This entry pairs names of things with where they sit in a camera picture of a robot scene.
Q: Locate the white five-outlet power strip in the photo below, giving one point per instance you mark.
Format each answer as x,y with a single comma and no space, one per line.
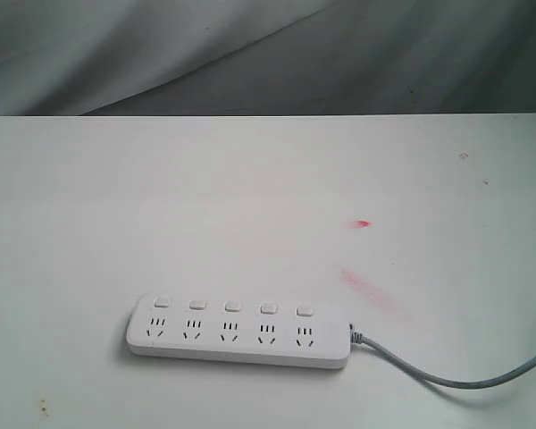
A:
227,328

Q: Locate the grey wrinkled backdrop cloth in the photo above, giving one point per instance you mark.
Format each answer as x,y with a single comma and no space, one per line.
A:
267,57

